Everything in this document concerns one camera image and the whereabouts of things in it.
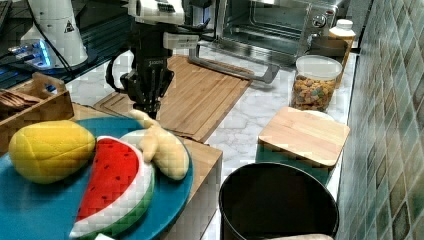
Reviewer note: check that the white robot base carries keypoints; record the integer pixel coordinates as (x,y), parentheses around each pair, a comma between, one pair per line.
(57,40)

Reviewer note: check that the silver toaster oven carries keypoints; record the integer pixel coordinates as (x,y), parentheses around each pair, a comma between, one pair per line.
(269,32)

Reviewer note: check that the plush watermelon slice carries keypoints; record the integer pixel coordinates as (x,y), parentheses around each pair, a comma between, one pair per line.
(118,193)

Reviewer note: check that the teal container under board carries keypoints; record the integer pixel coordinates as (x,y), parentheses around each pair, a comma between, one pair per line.
(268,153)

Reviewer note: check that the bamboo cutting board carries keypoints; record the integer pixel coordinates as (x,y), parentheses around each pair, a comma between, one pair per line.
(198,99)

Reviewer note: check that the black round bin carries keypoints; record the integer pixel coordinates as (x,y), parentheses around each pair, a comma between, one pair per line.
(270,200)

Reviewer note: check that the wooden tray box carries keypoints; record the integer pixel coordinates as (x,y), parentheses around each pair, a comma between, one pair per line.
(42,98)

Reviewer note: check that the clear cereal jar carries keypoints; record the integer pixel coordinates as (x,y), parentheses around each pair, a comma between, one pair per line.
(314,83)

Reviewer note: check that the small wooden lid board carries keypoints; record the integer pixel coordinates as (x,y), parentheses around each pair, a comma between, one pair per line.
(313,139)

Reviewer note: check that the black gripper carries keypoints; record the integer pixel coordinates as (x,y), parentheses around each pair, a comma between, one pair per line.
(150,65)

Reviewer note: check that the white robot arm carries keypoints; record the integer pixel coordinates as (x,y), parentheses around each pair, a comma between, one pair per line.
(170,12)

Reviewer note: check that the plush banana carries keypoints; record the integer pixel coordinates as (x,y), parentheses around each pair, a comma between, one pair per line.
(161,147)

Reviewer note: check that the white cap bottle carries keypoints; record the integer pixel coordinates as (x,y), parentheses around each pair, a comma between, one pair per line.
(342,37)

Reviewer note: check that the yellow plush mango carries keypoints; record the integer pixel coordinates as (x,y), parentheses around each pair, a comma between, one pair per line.
(50,151)

